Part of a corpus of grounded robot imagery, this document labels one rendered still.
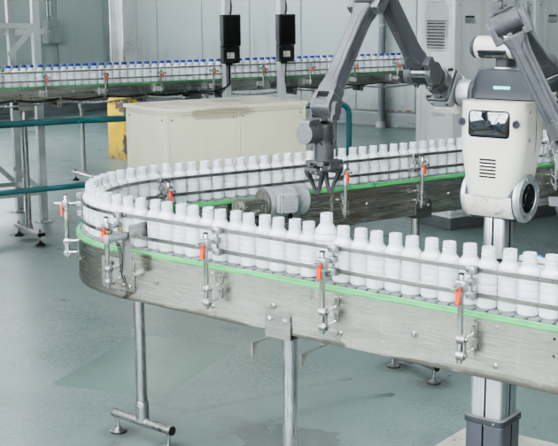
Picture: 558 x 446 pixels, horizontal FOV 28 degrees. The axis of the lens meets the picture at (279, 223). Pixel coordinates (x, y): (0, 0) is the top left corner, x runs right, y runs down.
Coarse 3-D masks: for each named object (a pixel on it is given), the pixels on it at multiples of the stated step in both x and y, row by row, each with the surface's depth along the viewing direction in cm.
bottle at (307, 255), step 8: (304, 224) 329; (312, 224) 329; (304, 232) 330; (312, 232) 329; (304, 240) 329; (312, 240) 328; (304, 248) 329; (312, 248) 329; (304, 256) 330; (312, 256) 329; (304, 272) 330; (312, 272) 330
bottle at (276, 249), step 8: (272, 224) 337; (280, 224) 336; (272, 232) 336; (280, 232) 336; (272, 248) 337; (280, 248) 336; (272, 256) 337; (280, 256) 337; (272, 264) 338; (280, 264) 337; (280, 272) 338
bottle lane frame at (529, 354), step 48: (144, 288) 372; (192, 288) 358; (240, 288) 345; (288, 288) 332; (336, 288) 321; (336, 336) 324; (384, 336) 313; (432, 336) 303; (480, 336) 293; (528, 336) 284; (528, 384) 286
